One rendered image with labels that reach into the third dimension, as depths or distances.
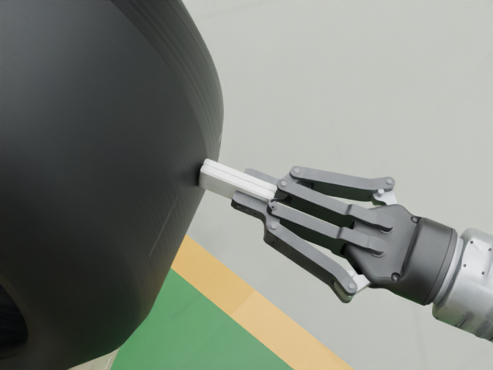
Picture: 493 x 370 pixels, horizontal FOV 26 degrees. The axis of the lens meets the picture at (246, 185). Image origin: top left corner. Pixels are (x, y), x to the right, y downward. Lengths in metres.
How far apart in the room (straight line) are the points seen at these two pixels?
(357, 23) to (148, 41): 1.79
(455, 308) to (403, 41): 1.72
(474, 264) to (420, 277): 0.05
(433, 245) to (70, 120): 0.34
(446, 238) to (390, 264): 0.05
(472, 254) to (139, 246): 0.29
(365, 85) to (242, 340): 0.70
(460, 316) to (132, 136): 0.33
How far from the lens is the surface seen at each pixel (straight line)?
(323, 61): 2.57
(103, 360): 1.29
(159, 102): 0.89
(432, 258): 0.94
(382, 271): 0.95
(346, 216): 0.97
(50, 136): 0.80
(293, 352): 2.19
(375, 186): 0.99
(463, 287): 0.94
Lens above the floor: 2.02
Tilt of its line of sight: 59 degrees down
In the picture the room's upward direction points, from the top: straight up
